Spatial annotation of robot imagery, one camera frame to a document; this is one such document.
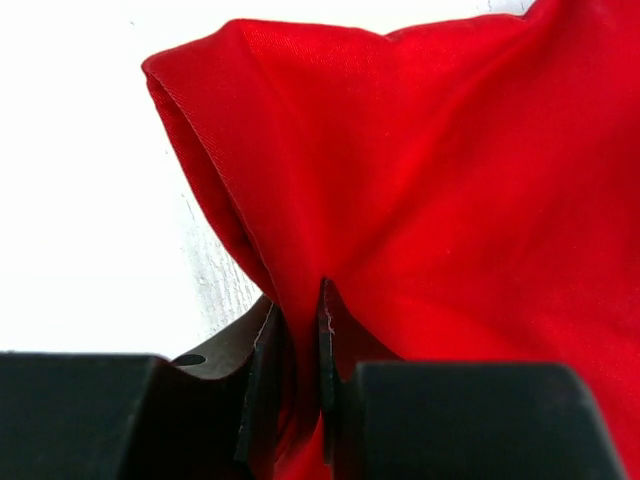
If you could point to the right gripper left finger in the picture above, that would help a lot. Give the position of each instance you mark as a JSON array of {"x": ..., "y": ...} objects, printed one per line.
[{"x": 211, "y": 413}]

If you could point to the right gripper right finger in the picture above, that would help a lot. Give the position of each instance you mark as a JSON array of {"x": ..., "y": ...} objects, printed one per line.
[{"x": 388, "y": 418}]

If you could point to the red trousers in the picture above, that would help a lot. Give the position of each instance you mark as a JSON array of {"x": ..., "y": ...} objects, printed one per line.
[{"x": 471, "y": 186}]

